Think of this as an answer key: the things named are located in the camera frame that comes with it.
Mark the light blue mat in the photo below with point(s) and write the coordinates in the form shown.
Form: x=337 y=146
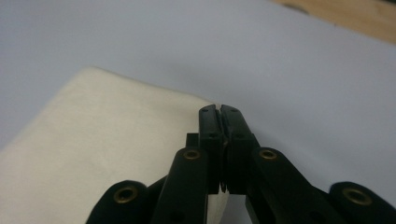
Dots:
x=155 y=37

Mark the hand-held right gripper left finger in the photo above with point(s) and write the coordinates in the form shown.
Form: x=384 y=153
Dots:
x=210 y=130

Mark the cream baby bodysuit brown trim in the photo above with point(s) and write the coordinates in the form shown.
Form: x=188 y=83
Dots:
x=93 y=149

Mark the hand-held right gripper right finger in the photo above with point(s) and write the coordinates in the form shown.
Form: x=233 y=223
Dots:
x=238 y=133

